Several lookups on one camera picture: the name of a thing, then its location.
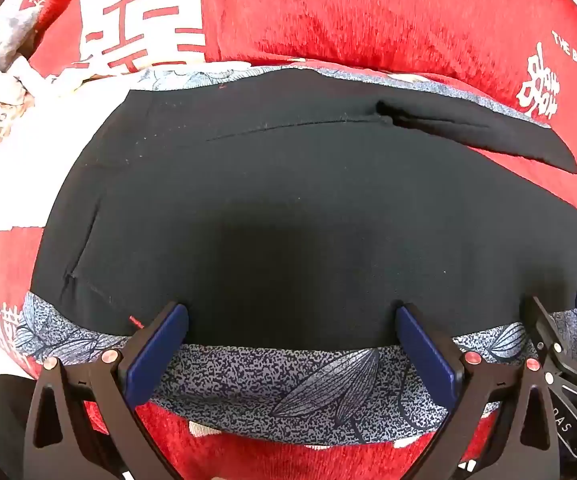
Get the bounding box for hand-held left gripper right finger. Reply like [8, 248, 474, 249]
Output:
[395, 302, 563, 480]

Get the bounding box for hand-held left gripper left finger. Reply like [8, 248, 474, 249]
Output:
[22, 301, 190, 480]

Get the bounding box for black pants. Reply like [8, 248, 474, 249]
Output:
[31, 67, 577, 352]

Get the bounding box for blue-grey leaf-patterned cloth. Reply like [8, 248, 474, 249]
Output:
[16, 60, 577, 446]

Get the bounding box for crumpled grey white cloth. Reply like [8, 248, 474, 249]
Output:
[0, 0, 59, 106]

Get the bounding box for red printed blanket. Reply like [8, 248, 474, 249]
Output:
[0, 0, 577, 480]

